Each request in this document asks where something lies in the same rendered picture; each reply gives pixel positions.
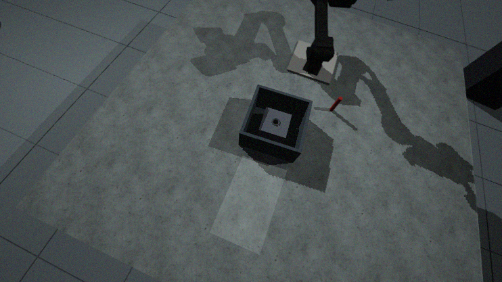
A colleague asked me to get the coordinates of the red peg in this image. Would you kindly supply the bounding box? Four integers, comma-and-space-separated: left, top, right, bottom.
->
329, 97, 343, 112

